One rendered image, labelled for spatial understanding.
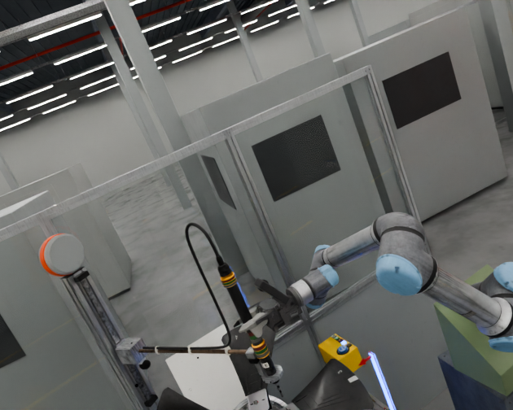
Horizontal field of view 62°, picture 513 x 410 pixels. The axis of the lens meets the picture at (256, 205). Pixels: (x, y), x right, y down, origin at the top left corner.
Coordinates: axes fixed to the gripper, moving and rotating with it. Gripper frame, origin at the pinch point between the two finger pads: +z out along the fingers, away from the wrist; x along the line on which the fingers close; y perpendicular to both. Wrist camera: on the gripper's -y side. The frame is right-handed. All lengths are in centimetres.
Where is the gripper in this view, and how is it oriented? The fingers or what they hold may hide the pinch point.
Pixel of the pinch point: (238, 324)
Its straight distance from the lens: 133.0
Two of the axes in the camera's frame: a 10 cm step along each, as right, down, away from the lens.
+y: 3.7, 8.9, 2.5
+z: -8.4, 4.4, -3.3
